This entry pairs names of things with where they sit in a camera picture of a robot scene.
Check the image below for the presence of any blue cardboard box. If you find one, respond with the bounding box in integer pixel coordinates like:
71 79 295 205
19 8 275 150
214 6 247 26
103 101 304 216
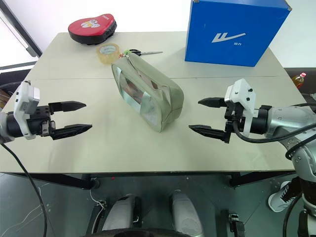
184 0 292 68

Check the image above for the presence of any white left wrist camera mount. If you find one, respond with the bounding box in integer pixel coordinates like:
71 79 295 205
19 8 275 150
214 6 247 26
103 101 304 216
13 80 40 141

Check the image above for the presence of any red and black punch pad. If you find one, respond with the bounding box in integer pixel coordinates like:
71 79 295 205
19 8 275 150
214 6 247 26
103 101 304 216
68 13 118 46

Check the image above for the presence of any black table frame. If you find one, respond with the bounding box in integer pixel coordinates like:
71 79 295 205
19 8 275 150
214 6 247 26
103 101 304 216
0 171 297 190

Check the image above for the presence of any beige zippered pouch bag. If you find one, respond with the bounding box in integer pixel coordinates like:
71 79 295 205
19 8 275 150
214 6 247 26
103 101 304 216
111 50 185 133

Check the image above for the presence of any silver robot right leg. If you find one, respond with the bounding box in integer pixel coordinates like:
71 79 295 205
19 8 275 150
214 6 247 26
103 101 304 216
168 189 203 237

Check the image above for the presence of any white cord on floor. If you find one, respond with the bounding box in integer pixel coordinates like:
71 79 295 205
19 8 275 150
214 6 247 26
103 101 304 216
88 189 106 210

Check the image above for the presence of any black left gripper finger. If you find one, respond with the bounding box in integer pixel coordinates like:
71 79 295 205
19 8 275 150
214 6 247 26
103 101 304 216
48 100 87 116
50 124 93 141

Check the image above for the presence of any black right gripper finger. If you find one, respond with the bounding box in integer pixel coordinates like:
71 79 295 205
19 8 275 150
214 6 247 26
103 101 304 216
197 97 226 109
188 125 232 144

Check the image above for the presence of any dark rounded robot torso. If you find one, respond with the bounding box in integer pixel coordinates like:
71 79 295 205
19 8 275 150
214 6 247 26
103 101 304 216
86 228 188 237

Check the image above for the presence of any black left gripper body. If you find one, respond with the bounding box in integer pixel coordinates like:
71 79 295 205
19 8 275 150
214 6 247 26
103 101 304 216
26 105 56 137

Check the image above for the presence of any clear packing tape roll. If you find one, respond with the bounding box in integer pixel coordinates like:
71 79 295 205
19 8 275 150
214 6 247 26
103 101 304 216
96 42 121 66

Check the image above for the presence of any white and black sneaker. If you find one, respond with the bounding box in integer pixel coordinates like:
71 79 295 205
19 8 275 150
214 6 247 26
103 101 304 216
268 180 301 213

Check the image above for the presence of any yellow drink bottle red cap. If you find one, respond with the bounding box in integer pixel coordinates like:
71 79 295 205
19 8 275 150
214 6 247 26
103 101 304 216
291 72 308 90

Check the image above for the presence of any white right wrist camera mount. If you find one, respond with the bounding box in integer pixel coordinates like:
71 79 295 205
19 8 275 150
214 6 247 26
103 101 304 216
223 78 257 138

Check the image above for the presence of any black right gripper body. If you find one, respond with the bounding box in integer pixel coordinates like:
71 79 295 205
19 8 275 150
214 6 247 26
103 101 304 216
223 101 246 135

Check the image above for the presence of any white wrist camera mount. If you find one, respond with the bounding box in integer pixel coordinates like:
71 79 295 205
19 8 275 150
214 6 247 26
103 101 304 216
13 80 40 141
223 78 257 138

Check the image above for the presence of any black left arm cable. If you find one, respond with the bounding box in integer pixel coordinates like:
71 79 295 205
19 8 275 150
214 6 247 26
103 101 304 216
0 142 48 237

